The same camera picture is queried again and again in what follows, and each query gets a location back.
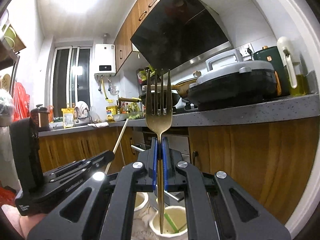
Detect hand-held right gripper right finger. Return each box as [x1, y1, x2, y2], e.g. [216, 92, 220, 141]
[161, 136, 292, 240]

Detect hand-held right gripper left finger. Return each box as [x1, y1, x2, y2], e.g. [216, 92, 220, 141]
[27, 136, 160, 240]

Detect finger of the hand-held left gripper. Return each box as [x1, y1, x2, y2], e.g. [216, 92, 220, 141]
[50, 161, 110, 187]
[44, 150, 115, 178]

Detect bamboo chopstick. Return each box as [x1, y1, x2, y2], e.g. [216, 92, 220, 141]
[104, 119, 129, 175]

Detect cream floral ceramic utensil holder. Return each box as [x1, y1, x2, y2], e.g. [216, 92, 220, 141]
[131, 192, 188, 240]

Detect gold fork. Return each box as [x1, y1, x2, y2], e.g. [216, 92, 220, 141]
[146, 69, 173, 234]

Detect green straw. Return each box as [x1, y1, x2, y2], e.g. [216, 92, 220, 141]
[164, 212, 180, 233]

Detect person's left hand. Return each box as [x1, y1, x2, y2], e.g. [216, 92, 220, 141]
[19, 213, 48, 239]

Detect stainless built-in oven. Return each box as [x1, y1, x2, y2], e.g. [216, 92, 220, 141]
[130, 126, 190, 155]

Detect wooden lower cabinet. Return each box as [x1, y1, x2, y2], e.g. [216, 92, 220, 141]
[39, 126, 137, 173]
[187, 116, 320, 224]

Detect brown pot black lid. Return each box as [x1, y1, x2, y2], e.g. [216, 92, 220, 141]
[36, 104, 50, 128]

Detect yellow cooking oil bottle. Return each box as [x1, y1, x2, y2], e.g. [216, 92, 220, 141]
[106, 100, 120, 122]

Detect yellow food packet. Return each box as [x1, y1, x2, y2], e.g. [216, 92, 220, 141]
[62, 107, 75, 128]

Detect clear plastic bag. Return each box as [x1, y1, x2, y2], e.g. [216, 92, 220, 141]
[0, 90, 15, 127]

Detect white hanging towel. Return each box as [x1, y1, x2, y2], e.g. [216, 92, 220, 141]
[75, 101, 89, 123]

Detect red plastic bag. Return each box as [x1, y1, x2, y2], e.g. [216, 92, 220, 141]
[12, 81, 30, 122]

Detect row of sauce bottles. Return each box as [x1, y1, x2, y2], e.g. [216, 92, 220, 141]
[119, 102, 147, 114]

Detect grey speckled countertop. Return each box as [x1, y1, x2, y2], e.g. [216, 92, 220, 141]
[37, 94, 320, 137]

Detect green seasoning packets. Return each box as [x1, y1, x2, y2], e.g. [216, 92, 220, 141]
[136, 66, 157, 84]

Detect black electric griddle grey lid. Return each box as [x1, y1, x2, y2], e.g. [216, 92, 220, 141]
[186, 49, 279, 110]

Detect white water heater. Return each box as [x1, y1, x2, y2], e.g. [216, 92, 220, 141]
[94, 44, 117, 76]

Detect black range hood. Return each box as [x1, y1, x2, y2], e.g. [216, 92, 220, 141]
[130, 0, 234, 73]

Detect dark green appliance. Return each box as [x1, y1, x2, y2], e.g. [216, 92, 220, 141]
[253, 45, 289, 97]

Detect glass oil dispenser white top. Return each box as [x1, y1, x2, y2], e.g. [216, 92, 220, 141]
[277, 36, 308, 97]

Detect black wok wooden handle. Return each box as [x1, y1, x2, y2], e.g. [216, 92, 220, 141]
[118, 92, 180, 108]

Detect brass pan long handle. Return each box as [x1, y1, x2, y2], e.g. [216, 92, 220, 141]
[142, 78, 200, 98]

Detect white wall socket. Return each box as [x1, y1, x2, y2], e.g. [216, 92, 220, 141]
[241, 44, 253, 58]

